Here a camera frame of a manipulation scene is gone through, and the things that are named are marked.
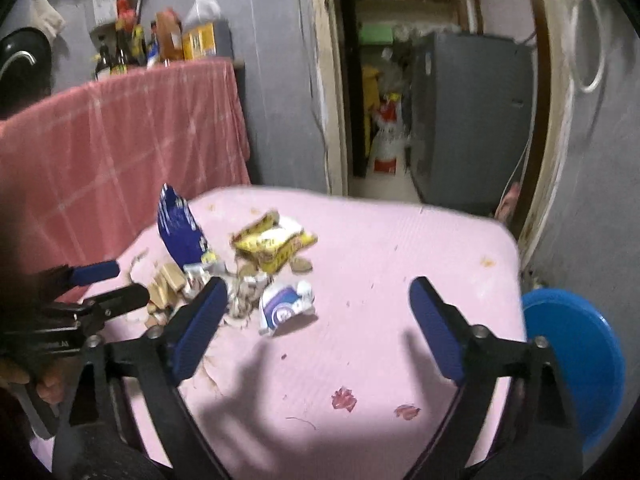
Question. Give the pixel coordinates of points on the blue plastic basin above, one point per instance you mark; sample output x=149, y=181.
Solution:
x=570, y=360

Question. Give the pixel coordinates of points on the pink cloth item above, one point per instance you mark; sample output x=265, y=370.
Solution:
x=510, y=201

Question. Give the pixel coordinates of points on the grey cabinet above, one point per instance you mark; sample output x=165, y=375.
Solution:
x=470, y=120

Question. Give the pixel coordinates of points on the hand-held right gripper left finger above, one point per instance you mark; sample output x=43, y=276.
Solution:
x=200, y=325

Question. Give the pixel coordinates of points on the yellow snack wrapper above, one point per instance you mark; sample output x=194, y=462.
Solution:
x=255, y=224
x=277, y=246

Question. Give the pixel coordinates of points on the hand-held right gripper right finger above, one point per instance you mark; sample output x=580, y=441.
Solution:
x=435, y=330

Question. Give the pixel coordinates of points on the white hanging cloth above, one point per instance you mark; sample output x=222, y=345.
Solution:
x=47, y=12

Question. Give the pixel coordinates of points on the pile of peanut shells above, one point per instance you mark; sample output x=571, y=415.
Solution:
x=240, y=305

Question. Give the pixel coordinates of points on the tan wafer pieces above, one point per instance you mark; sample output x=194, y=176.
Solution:
x=165, y=282

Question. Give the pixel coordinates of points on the red white bag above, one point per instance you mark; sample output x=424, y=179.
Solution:
x=387, y=132

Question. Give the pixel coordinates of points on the pink checked cloth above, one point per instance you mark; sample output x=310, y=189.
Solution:
x=125, y=135

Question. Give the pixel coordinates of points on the white blue crumpled wrapper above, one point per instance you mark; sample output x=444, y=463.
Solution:
x=285, y=307

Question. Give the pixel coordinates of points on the blue snack packet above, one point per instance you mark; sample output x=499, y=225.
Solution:
x=177, y=225

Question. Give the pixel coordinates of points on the red paper scrap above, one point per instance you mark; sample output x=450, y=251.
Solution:
x=407, y=411
x=344, y=399

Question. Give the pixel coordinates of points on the dark glass bottle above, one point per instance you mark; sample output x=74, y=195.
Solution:
x=120, y=55
x=102, y=62

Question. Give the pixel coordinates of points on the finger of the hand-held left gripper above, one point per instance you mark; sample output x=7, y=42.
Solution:
x=122, y=300
x=95, y=272

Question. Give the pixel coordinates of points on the red capped bottle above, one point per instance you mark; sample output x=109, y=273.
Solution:
x=126, y=17

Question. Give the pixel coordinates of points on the black round pan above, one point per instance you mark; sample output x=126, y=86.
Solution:
x=22, y=67

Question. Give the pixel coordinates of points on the green box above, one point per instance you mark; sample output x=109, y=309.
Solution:
x=377, y=35

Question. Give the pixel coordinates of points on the blue label bottle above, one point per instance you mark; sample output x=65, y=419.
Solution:
x=152, y=46

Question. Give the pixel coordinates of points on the large peanut shell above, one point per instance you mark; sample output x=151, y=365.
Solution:
x=301, y=264

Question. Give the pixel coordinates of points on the person's left hand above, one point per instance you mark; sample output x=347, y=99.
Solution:
x=47, y=385

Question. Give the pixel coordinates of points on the yellow bag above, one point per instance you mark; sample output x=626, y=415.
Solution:
x=371, y=89

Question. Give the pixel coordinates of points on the orange brown bottle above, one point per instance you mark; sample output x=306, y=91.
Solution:
x=169, y=35

